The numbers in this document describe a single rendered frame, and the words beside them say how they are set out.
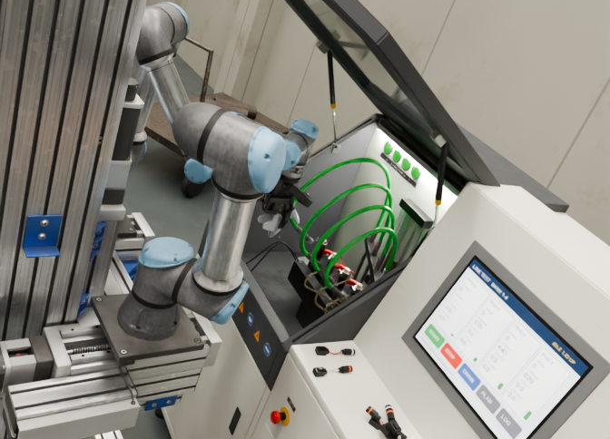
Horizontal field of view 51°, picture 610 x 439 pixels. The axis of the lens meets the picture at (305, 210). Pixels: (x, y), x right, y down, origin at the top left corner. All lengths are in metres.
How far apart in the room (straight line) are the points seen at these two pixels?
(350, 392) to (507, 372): 0.42
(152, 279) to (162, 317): 0.11
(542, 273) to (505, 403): 0.32
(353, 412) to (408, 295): 0.36
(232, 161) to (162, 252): 0.39
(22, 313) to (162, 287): 0.36
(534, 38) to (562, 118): 0.50
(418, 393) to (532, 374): 0.33
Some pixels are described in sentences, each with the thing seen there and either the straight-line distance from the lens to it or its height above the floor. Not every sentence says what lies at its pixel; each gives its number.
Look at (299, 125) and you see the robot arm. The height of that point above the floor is 1.55.
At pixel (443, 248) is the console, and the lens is 1.79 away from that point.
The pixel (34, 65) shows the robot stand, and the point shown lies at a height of 1.62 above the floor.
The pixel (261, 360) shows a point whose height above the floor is 0.83.
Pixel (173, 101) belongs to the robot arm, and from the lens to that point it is 1.76.
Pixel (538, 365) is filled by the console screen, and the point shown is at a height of 1.34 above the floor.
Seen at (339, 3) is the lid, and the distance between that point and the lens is 1.41.
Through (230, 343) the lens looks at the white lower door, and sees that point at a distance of 2.18.
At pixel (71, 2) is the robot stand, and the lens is 1.34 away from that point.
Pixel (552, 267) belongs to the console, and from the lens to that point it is 1.61.
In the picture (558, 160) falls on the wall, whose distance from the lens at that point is 3.77.
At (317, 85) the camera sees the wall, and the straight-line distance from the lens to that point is 5.26.
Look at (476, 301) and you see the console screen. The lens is 1.70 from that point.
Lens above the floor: 2.09
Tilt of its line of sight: 26 degrees down
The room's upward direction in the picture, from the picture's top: 21 degrees clockwise
